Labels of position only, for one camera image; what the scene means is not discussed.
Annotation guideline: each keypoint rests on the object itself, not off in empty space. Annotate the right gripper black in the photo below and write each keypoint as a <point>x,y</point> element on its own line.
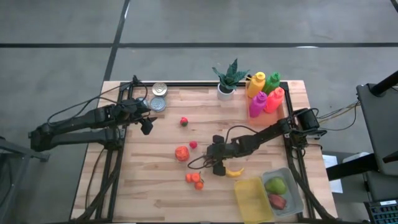
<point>222,151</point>

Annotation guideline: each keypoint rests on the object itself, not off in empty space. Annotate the grey plastic bin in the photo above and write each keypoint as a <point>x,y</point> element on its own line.
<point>295,186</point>

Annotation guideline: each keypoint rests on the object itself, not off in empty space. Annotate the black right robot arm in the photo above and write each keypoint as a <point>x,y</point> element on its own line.
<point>267,133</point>

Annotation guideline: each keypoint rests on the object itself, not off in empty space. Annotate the translucent orange bin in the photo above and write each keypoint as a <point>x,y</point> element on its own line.
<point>267,120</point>

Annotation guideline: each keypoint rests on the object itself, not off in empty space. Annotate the black table frame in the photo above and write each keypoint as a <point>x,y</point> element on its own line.
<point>186,84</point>

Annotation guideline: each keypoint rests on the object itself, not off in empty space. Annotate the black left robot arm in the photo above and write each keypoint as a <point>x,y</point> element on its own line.
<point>77,121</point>

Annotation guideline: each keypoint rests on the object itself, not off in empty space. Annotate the large yellow squeeze bottle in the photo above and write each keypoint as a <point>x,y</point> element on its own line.
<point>256,87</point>

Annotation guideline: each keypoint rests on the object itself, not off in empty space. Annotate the green squeeze bottle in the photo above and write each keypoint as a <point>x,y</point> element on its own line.
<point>272,82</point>

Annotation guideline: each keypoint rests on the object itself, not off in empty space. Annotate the dark red toy apple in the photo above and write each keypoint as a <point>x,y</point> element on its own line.
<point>277,201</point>

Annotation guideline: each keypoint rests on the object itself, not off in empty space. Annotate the translucent yellow bin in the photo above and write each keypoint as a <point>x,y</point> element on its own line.
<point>252,200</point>

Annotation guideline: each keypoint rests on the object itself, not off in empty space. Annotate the green toy pear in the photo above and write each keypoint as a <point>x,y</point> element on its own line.
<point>275,185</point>

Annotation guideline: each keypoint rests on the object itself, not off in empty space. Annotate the grey metal stand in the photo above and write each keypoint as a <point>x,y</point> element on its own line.
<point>15,161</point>

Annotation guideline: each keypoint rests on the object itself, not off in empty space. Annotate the yellow toy banana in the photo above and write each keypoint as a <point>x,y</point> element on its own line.
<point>234,172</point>

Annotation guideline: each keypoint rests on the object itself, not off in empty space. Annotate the magenta squeeze bottle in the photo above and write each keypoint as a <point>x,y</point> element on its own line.
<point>257,105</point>

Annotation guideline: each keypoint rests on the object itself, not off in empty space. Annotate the dark grey equipment cart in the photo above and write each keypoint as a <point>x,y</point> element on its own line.
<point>379,130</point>

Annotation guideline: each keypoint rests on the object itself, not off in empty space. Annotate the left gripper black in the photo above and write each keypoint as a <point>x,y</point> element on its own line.
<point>133,112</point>

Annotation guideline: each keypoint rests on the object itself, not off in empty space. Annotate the backlit keyboard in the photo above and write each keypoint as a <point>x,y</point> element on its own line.
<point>382,211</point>

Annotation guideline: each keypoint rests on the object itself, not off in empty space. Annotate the tin can gold lid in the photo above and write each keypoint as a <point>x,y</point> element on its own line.
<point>159,89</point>

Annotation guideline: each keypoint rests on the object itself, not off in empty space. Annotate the white paper sheet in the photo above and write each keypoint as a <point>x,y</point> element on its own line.
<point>331,161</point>

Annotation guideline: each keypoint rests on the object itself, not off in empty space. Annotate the neon red squeeze bottle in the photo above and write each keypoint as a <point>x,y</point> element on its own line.
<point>274,101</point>

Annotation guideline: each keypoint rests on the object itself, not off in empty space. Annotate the snake plant in white pot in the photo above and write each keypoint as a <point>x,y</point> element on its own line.
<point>225,91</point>

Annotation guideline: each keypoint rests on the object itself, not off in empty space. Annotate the small red strawberry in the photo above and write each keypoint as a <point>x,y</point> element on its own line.
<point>183,121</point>

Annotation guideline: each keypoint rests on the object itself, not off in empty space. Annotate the orange toy bell pepper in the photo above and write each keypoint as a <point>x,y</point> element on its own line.
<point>182,153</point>

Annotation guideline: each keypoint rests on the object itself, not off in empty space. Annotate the red toy strawberry long stem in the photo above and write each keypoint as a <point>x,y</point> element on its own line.
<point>193,144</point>

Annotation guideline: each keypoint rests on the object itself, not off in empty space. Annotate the small orange carrots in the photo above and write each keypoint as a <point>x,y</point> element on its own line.
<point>195,178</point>

